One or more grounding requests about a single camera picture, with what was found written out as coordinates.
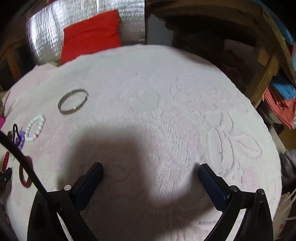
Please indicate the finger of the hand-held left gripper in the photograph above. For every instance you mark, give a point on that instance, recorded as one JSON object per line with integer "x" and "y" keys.
{"x": 5, "y": 175}

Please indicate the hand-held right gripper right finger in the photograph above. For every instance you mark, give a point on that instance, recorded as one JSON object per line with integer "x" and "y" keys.
{"x": 212, "y": 187}

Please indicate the red folded cloth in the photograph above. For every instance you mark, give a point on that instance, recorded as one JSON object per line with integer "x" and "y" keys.
{"x": 279, "y": 109}

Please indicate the red pillow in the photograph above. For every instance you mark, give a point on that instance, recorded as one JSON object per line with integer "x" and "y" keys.
{"x": 90, "y": 37}

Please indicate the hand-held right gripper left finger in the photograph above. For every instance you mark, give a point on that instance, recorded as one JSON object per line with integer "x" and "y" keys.
{"x": 89, "y": 187}

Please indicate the blue folded cloth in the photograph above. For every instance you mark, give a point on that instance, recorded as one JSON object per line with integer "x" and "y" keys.
{"x": 284, "y": 89}

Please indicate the silver foil mat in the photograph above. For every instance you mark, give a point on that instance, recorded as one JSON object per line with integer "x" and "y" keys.
{"x": 41, "y": 34}

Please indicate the grey cloth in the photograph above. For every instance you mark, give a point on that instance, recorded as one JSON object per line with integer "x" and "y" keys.
{"x": 290, "y": 164}

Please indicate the magenta pillow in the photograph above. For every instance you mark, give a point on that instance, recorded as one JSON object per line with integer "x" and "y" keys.
{"x": 1, "y": 121}

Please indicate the wooden shelf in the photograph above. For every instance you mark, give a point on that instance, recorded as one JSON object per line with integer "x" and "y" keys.
{"x": 266, "y": 30}

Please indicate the wooden chair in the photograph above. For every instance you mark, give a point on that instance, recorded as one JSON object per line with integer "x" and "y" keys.
{"x": 10, "y": 58}

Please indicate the silver metal bangle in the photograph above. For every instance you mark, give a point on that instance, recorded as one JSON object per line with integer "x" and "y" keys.
{"x": 68, "y": 112}

